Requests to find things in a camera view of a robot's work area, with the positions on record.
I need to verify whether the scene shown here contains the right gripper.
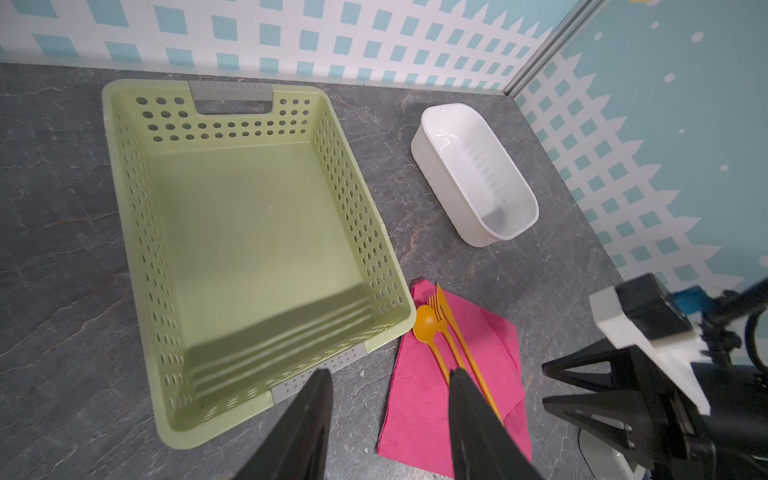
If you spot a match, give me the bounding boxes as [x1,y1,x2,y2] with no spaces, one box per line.
[542,339,767,479]

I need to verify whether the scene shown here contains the orange spoon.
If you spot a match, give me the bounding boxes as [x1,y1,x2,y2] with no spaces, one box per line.
[412,305,450,384]

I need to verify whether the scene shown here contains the green perforated plastic basket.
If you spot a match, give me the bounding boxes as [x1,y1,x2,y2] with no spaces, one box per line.
[102,79,416,450]

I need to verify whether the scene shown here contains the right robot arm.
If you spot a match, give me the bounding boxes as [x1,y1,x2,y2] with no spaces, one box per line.
[543,274,767,479]

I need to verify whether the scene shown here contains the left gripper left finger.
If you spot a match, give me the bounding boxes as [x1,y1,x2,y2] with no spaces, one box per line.
[234,369,333,480]

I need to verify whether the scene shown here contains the white plastic tub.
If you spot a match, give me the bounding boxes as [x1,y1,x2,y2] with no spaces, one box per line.
[411,103,539,248]

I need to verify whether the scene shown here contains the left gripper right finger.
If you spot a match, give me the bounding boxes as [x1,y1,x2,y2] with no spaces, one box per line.
[449,369,540,480]

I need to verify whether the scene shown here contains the orange chopstick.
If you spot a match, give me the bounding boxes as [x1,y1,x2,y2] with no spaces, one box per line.
[429,294,465,369]
[436,285,502,421]

